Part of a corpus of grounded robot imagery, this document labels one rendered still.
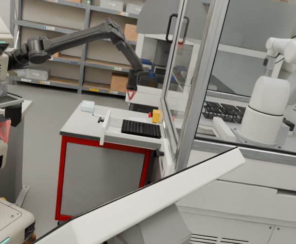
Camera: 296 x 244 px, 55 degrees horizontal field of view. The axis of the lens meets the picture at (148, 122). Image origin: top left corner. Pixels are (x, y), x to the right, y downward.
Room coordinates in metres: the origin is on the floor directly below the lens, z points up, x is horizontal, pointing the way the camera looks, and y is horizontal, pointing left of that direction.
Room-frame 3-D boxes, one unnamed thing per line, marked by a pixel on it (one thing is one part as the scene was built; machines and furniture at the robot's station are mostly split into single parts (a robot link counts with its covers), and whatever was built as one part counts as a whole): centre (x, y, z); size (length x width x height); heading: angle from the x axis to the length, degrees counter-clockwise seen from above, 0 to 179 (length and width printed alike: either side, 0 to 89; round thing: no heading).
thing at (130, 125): (1.52, 0.03, 0.87); 0.22 x 0.18 x 0.06; 95
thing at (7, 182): (1.85, 0.99, 0.38); 0.30 x 0.30 x 0.76; 11
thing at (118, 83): (5.39, 0.64, 0.28); 0.41 x 0.32 x 0.28; 101
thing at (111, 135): (1.52, 0.02, 0.86); 0.40 x 0.26 x 0.06; 95
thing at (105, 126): (1.51, 0.23, 0.87); 0.29 x 0.02 x 0.11; 5
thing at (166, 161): (1.22, -0.11, 0.87); 0.29 x 0.02 x 0.11; 5
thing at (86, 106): (2.07, 0.47, 0.78); 0.15 x 0.10 x 0.04; 12
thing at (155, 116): (1.86, -0.04, 0.88); 0.07 x 0.05 x 0.07; 5
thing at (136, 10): (5.40, 0.56, 1.61); 0.40 x 0.30 x 0.17; 101
